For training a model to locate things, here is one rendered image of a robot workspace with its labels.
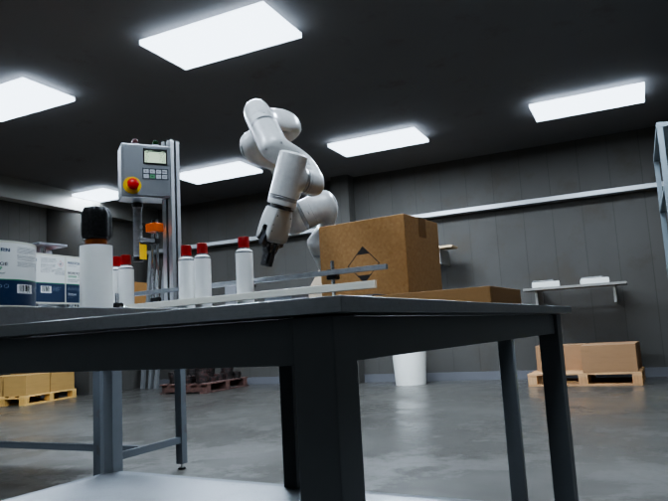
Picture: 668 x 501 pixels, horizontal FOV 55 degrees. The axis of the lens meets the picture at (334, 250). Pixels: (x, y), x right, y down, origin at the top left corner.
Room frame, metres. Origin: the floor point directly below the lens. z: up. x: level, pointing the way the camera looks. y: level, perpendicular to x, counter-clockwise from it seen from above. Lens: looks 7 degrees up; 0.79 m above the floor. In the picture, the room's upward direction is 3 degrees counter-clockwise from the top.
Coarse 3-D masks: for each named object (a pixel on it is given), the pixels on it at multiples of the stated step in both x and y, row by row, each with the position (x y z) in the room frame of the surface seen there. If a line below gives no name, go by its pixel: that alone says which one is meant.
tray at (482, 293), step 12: (456, 288) 1.42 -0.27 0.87; (468, 288) 1.40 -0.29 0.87; (480, 288) 1.39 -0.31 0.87; (492, 288) 1.39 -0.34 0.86; (504, 288) 1.48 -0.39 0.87; (456, 300) 1.42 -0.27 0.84; (468, 300) 1.41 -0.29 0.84; (480, 300) 1.39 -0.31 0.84; (492, 300) 1.39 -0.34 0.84; (504, 300) 1.47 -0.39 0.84; (516, 300) 1.57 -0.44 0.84
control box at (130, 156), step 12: (120, 144) 2.12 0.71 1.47; (132, 144) 2.12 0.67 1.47; (144, 144) 2.15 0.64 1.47; (120, 156) 2.12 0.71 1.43; (132, 156) 2.12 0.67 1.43; (168, 156) 2.17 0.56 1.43; (120, 168) 2.12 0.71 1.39; (132, 168) 2.12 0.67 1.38; (156, 168) 2.16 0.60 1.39; (168, 168) 2.17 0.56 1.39; (120, 180) 2.12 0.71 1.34; (144, 180) 2.14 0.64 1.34; (156, 180) 2.16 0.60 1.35; (168, 180) 2.17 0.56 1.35; (120, 192) 2.13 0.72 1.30; (132, 192) 2.12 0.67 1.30; (144, 192) 2.14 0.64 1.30; (156, 192) 2.16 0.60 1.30; (168, 192) 2.17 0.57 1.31
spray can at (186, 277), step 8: (184, 248) 1.96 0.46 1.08; (184, 256) 1.96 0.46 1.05; (184, 264) 1.95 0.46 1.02; (192, 264) 1.96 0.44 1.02; (184, 272) 1.95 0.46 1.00; (192, 272) 1.96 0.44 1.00; (184, 280) 1.95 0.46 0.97; (192, 280) 1.96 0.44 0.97; (184, 288) 1.95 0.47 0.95; (192, 288) 1.96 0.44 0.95; (184, 296) 1.95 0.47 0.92; (192, 296) 1.96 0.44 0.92
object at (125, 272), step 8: (120, 256) 2.11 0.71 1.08; (128, 256) 2.10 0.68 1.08; (120, 264) 2.11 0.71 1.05; (128, 264) 2.11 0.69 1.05; (120, 272) 2.09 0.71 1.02; (128, 272) 2.09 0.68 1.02; (120, 280) 2.09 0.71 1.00; (128, 280) 2.09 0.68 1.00; (120, 288) 2.09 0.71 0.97; (128, 288) 2.09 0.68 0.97; (120, 296) 2.09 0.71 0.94; (128, 296) 2.09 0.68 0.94
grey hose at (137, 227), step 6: (132, 204) 2.21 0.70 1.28; (138, 204) 2.21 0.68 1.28; (138, 210) 2.21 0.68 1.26; (138, 216) 2.21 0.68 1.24; (138, 222) 2.21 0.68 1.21; (138, 228) 2.21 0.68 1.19; (138, 234) 2.21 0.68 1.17; (138, 246) 2.21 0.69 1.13; (138, 252) 2.21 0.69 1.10; (138, 258) 2.21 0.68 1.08
